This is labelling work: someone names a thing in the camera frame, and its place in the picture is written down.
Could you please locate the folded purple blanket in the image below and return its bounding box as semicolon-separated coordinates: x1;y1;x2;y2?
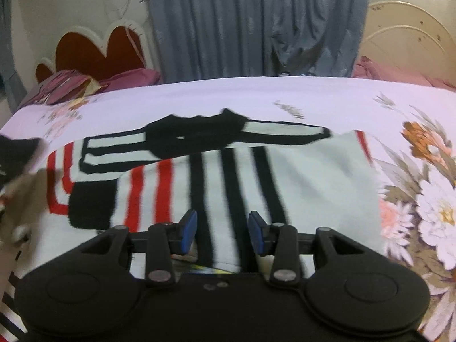
21;70;104;107

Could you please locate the narrow grey curtain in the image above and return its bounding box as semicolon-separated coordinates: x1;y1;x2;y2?
0;0;27;109

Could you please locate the thin wall wire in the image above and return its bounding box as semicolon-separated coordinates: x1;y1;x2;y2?
101;0;146;68

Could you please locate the wide grey curtain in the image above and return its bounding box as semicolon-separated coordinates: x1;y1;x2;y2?
142;0;369;83

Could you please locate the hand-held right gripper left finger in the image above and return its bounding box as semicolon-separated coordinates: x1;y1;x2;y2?
83;209;198;287

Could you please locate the magenta pillow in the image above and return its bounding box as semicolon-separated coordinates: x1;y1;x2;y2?
100;68;162;91

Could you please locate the red heart-shaped headboard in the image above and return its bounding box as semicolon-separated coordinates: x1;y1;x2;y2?
35;21;157;82

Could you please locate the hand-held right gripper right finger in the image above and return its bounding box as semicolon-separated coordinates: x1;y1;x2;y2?
248;211;360;287

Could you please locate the pink floral bed sheet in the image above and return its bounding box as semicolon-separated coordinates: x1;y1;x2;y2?
0;75;456;342

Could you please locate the pink crumpled bedding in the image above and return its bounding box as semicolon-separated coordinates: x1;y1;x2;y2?
351;55;456;89

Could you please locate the red black white striped sweater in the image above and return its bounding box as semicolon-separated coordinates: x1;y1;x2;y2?
0;109;387;333

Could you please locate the cream round headboard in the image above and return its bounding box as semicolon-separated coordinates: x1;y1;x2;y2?
358;0;456;88

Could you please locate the person's left hand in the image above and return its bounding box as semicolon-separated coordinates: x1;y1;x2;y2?
0;170;51;254

